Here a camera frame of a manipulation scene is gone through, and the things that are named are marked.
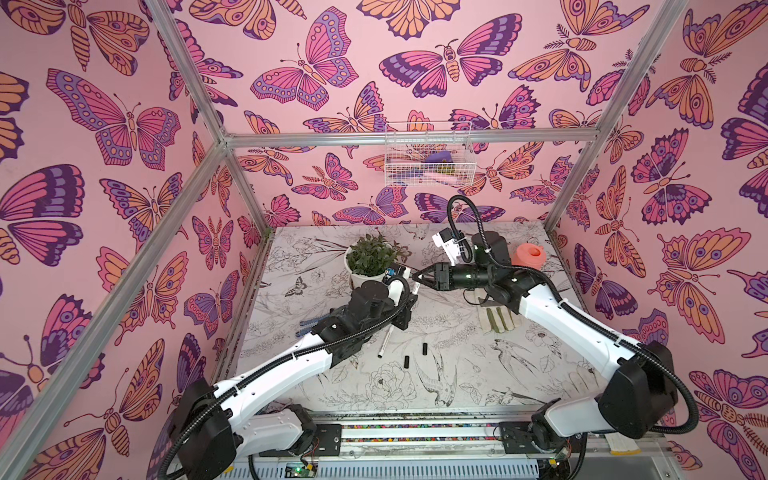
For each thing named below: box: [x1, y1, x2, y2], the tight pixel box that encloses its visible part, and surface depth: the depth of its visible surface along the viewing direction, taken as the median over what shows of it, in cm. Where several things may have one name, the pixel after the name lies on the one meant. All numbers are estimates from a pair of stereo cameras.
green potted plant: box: [346, 233, 399, 277], surface depth 92 cm
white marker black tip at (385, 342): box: [377, 325, 394, 359], surface depth 91 cm
